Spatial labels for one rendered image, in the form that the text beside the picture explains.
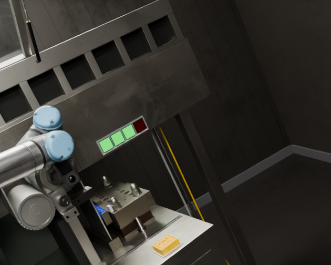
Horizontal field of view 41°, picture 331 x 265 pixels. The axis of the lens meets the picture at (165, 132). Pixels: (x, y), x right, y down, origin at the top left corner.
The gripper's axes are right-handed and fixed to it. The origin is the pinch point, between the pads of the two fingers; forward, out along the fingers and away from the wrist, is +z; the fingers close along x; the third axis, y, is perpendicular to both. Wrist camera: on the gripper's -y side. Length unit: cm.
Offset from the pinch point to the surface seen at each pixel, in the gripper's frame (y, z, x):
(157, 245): -35.5, 5.0, -13.8
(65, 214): -9.5, 4.1, 4.8
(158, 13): 52, 4, -81
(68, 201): -7.5, 0.1, 2.4
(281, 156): 9, 198, -210
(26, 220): -2.3, 7.4, 16.0
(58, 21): 168, 102, -86
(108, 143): 19.6, 30.2, -31.5
